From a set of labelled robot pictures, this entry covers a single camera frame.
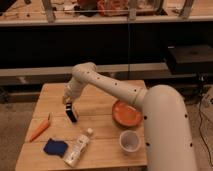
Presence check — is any black box on shelf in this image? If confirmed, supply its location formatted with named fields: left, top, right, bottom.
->
left=165, top=45, right=213, bottom=74

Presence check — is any clear plastic cup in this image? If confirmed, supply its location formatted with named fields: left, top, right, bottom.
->
left=119, top=130, right=141, bottom=154

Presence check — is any wooden shelf rack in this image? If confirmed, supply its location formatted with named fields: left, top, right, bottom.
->
left=0, top=0, right=213, bottom=85

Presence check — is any blue sponge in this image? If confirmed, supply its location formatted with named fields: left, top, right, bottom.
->
left=43, top=138, right=68, bottom=157

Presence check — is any orange bowl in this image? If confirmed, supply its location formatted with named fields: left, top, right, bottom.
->
left=112, top=100, right=142, bottom=127

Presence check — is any orange carrot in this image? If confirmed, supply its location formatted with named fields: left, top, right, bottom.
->
left=29, top=116, right=51, bottom=142

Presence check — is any black hanging cable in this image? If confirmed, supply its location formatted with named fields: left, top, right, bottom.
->
left=126, top=13, right=131, bottom=80

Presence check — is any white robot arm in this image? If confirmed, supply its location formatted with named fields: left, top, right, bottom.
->
left=63, top=62, right=198, bottom=171

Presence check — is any white plastic bottle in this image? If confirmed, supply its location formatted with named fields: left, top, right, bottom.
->
left=63, top=128, right=93, bottom=168

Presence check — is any black eraser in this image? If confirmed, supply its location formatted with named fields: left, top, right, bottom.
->
left=65, top=103, right=77, bottom=123

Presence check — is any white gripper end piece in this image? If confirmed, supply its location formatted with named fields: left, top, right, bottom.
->
left=62, top=85, right=78, bottom=104

